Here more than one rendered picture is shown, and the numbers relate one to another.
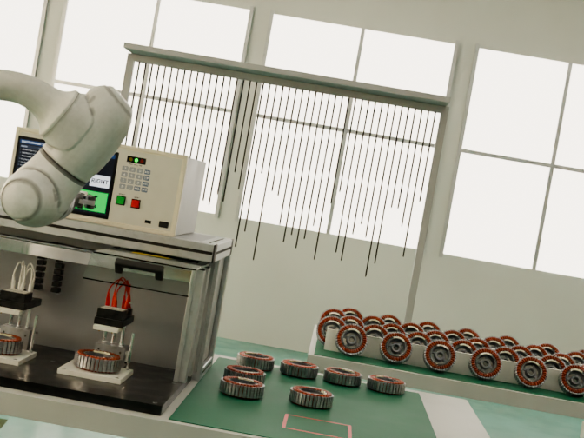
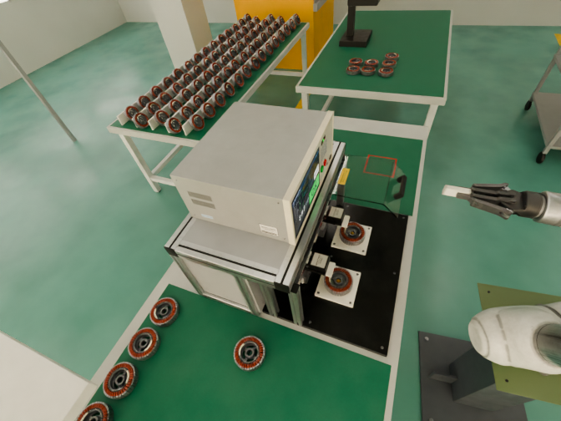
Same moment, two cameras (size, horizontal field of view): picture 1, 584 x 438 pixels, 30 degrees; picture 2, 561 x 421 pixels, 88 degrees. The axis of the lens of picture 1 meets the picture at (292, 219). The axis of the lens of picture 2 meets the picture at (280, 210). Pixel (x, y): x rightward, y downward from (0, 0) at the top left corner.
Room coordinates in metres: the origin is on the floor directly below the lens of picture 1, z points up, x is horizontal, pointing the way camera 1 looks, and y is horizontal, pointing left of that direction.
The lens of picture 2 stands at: (2.52, 1.18, 1.86)
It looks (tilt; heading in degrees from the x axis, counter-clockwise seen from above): 49 degrees down; 296
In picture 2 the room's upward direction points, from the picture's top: 10 degrees counter-clockwise
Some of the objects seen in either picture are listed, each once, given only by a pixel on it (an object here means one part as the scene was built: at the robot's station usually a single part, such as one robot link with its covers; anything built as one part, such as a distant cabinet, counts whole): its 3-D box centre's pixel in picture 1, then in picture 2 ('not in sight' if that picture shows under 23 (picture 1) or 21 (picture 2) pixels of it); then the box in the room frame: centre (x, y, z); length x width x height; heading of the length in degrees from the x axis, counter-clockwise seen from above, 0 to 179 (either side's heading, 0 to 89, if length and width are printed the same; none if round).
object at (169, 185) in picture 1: (111, 182); (261, 164); (2.90, 0.49, 1.22); 0.44 x 0.39 x 0.20; 87
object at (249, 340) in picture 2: not in sight; (250, 352); (2.83, 0.98, 0.77); 0.11 x 0.11 x 0.04
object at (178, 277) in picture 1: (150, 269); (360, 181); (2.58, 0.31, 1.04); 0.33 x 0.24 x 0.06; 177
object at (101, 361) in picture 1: (97, 361); (351, 233); (2.57, 0.40, 0.80); 0.11 x 0.11 x 0.04
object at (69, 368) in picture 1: (96, 371); (351, 236); (2.58, 0.40, 0.78); 0.15 x 0.15 x 0.01; 87
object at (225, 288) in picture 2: not in sight; (219, 284); (2.99, 0.82, 0.91); 0.28 x 0.03 x 0.32; 177
